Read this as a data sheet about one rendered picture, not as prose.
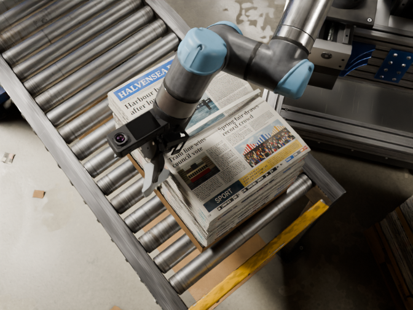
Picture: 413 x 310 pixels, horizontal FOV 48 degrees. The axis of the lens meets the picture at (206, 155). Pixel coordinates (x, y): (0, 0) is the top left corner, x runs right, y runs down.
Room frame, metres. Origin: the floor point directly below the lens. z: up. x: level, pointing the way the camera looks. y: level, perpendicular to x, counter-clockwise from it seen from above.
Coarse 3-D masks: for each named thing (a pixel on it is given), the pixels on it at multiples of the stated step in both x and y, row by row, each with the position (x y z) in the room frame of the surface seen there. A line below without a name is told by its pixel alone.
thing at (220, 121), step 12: (228, 96) 0.52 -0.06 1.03; (240, 96) 0.52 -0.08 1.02; (216, 108) 0.48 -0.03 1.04; (240, 108) 0.48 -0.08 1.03; (252, 108) 0.48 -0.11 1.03; (192, 120) 0.45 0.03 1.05; (216, 120) 0.45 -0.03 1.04; (228, 120) 0.45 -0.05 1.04; (192, 132) 0.42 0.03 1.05; (204, 132) 0.42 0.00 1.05; (180, 144) 0.39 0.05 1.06; (192, 144) 0.39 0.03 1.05; (168, 156) 0.36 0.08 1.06
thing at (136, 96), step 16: (160, 64) 0.60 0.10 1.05; (144, 80) 0.55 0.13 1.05; (160, 80) 0.55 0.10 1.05; (224, 80) 0.56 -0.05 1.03; (240, 80) 0.56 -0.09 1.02; (112, 96) 0.51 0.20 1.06; (128, 96) 0.51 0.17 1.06; (144, 96) 0.51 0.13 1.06; (208, 96) 0.51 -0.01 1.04; (224, 96) 0.52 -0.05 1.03; (128, 112) 0.47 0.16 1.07; (144, 112) 0.47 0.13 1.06; (144, 160) 0.40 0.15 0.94
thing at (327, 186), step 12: (144, 0) 1.00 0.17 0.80; (156, 0) 0.99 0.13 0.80; (156, 12) 0.95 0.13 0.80; (168, 12) 0.95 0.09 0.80; (168, 24) 0.90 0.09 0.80; (180, 24) 0.90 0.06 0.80; (180, 36) 0.85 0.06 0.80; (312, 156) 0.45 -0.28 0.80; (312, 168) 0.41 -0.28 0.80; (312, 180) 0.38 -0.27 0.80; (324, 180) 0.38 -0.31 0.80; (312, 192) 0.36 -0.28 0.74; (324, 192) 0.35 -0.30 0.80; (336, 192) 0.34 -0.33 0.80
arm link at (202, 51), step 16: (192, 32) 0.47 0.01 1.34; (208, 32) 0.48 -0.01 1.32; (192, 48) 0.44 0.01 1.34; (208, 48) 0.43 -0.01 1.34; (224, 48) 0.45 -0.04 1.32; (176, 64) 0.43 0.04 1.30; (192, 64) 0.42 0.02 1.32; (208, 64) 0.42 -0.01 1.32; (176, 80) 0.41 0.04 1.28; (192, 80) 0.40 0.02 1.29; (208, 80) 0.41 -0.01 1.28; (176, 96) 0.39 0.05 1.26; (192, 96) 0.39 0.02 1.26
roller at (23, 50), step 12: (96, 0) 1.01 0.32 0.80; (108, 0) 1.01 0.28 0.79; (120, 0) 1.03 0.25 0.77; (72, 12) 0.96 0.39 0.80; (84, 12) 0.96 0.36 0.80; (96, 12) 0.98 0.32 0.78; (60, 24) 0.92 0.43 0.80; (72, 24) 0.93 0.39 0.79; (36, 36) 0.88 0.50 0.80; (48, 36) 0.88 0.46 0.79; (60, 36) 0.90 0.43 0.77; (12, 48) 0.84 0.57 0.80; (24, 48) 0.84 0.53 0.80; (36, 48) 0.85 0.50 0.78; (12, 60) 0.81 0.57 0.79; (24, 60) 0.82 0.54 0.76
